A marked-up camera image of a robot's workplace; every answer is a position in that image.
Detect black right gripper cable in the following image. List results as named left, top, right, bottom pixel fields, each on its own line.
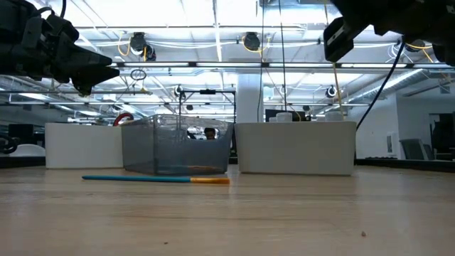
left=354, top=41, right=406, bottom=132

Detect black computer monitor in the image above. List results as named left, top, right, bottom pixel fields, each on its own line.
left=264, top=108, right=307, bottom=122
left=7, top=123, right=46, bottom=144

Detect smoky transparent plastic bin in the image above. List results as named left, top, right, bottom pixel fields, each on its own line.
left=120, top=114, right=235, bottom=176

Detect dark cabinet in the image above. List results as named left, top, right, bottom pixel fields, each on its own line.
left=428, top=112, right=455, bottom=161

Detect red handled scissors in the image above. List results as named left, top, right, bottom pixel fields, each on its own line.
left=112, top=112, right=135, bottom=127

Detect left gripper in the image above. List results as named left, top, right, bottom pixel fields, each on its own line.
left=0, top=16, right=121, bottom=97

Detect yellow hanging cable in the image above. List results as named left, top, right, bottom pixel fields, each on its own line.
left=323, top=0, right=345, bottom=121

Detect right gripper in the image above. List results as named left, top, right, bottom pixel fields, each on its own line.
left=322, top=0, right=455, bottom=67

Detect white office chair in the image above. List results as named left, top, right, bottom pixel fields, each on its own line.
left=6, top=143, right=46, bottom=157

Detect white plastic bin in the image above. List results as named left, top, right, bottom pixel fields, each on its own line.
left=45, top=122, right=124, bottom=169

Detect black gantry frame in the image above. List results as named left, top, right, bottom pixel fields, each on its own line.
left=177, top=88, right=237, bottom=143

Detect black aluminium table frame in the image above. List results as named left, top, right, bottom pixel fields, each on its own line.
left=0, top=154, right=455, bottom=174

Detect grey plastic bin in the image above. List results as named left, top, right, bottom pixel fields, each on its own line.
left=234, top=120, right=358, bottom=176

